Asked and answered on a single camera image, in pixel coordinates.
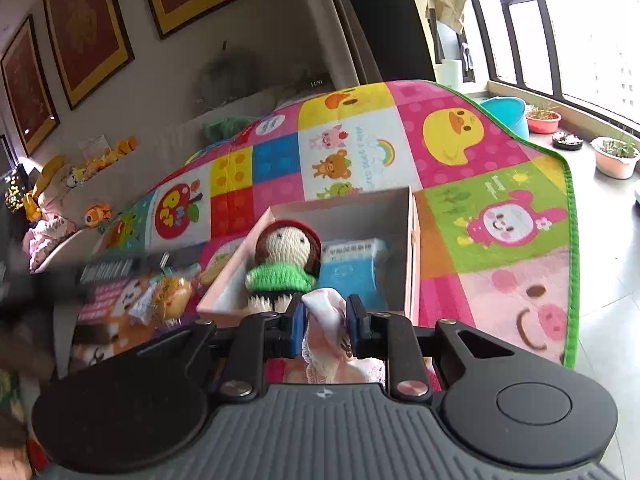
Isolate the beige hanging towel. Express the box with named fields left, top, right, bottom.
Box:
left=425, top=0, right=468, bottom=35

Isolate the beige curtain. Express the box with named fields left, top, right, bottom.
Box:
left=270, top=0, right=381, bottom=90

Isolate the clownfish plush toy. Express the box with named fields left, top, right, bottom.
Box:
left=82, top=203, right=113, bottom=229

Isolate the blue tissue packet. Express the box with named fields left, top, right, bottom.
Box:
left=317, top=239, right=390, bottom=306

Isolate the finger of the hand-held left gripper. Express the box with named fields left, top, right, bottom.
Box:
left=77, top=254, right=168, bottom=287

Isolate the white paper roll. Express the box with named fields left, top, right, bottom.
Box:
left=435, top=59, right=463, bottom=92

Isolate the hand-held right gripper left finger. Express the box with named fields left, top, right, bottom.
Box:
left=167, top=293, right=307, bottom=404

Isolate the white pink lace cloth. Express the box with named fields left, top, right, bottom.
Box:
left=300, top=287, right=388, bottom=386

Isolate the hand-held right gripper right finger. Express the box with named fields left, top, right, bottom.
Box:
left=346, top=294, right=566, bottom=406

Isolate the black window frame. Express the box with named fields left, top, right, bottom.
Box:
left=450, top=0, right=640, bottom=127

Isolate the small pink flower pot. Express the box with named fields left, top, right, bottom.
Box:
left=525, top=105, right=562, bottom=135

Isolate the orange tiger plush toy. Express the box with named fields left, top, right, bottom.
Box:
left=82, top=136, right=138, bottom=178

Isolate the yellow plush toy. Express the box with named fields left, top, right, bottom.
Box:
left=25, top=155, right=68, bottom=221

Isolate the beige sofa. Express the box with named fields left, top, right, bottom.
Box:
left=30, top=85, right=346, bottom=273

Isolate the pale pink flower pot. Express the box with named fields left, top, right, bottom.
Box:
left=590, top=136, right=640, bottom=180

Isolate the pink plush toy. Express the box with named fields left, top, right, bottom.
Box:
left=22, top=215, right=76, bottom=271

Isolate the dark curtain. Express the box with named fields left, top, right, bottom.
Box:
left=350, top=0, right=437, bottom=86

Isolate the colourful cartoon play mat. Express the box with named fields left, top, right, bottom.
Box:
left=75, top=80, right=581, bottom=401

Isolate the small dark dish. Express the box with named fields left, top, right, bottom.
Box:
left=552, top=131, right=584, bottom=151

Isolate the crochet doll green sweater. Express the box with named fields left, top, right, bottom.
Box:
left=244, top=219, right=323, bottom=317

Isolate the pink cardboard box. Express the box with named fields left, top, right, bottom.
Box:
left=196, top=186, right=422, bottom=326

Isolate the blue plastic basin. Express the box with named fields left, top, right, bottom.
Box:
left=479, top=96, right=531, bottom=141

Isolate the bread packet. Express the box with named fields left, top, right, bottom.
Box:
left=127, top=272, right=198, bottom=328

